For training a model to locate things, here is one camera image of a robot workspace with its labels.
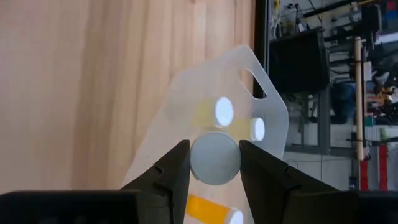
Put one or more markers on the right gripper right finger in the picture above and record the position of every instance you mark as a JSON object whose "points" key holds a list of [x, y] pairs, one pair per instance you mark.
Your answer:
{"points": [[273, 193]]}

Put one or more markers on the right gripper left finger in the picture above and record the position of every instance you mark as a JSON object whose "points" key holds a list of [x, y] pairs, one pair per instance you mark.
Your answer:
{"points": [[168, 186]]}

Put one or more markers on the red post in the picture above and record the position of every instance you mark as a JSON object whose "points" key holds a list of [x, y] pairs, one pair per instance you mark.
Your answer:
{"points": [[383, 168], [364, 174]]}

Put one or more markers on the small amber pill bottle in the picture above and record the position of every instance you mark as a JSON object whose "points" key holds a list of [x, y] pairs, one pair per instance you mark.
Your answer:
{"points": [[214, 158], [208, 211], [257, 129], [224, 112]]}

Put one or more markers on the black aluminium extrusion frame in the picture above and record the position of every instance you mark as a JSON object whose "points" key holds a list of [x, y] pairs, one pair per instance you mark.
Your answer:
{"points": [[260, 46]]}

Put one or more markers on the black computer monitor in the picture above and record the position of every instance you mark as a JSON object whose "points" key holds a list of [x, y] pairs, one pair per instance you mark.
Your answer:
{"points": [[298, 60]]}

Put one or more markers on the clear plastic bin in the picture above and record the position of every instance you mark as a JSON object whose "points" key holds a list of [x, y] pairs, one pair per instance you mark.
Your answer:
{"points": [[217, 77]]}

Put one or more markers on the wooden pole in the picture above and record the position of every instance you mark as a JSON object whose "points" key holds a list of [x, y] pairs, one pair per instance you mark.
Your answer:
{"points": [[359, 99]]}

